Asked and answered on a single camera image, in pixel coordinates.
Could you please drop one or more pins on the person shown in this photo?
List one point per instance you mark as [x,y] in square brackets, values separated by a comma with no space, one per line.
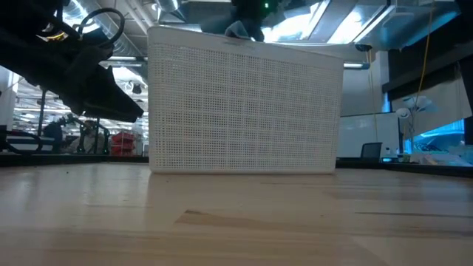
[88,138]

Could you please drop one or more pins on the black office chair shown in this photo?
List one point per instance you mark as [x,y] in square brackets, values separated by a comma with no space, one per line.
[371,150]

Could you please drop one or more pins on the white partition board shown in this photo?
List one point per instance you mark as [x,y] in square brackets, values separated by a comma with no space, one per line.
[366,129]

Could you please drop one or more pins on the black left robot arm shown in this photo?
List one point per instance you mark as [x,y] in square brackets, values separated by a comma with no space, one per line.
[22,14]

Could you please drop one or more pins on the blue glowing screen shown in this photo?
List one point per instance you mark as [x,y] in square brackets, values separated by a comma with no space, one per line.
[443,136]

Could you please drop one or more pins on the white perforated laundry basket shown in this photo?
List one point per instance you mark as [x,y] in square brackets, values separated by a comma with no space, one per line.
[244,111]

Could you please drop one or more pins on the black overhead beam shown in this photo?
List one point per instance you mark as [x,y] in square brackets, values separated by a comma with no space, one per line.
[425,66]

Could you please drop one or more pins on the tube light fixture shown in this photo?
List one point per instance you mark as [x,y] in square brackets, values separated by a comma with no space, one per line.
[354,65]

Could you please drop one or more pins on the black metal frame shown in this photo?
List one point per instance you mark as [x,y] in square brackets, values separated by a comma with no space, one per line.
[41,111]

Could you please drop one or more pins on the black frame post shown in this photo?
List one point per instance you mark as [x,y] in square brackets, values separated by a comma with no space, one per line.
[469,129]

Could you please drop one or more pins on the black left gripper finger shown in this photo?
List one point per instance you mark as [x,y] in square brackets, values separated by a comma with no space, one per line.
[86,77]
[114,103]

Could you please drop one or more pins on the grey-blue garment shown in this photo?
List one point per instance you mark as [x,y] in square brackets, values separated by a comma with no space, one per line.
[238,29]

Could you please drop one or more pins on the rack of red storage bins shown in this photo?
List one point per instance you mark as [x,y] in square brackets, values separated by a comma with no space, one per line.
[122,142]

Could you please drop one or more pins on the white flower-shaped lamp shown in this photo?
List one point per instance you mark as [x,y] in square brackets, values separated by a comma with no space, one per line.
[403,112]

